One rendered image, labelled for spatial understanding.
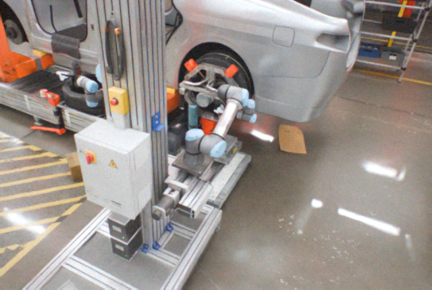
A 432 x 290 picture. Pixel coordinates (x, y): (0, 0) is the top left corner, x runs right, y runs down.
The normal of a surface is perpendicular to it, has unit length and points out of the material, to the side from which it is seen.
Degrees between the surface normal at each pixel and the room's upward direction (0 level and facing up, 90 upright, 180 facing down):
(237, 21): 90
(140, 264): 0
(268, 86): 90
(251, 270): 0
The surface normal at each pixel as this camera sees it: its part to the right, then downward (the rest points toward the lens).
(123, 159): -0.43, 0.46
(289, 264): 0.05, -0.85
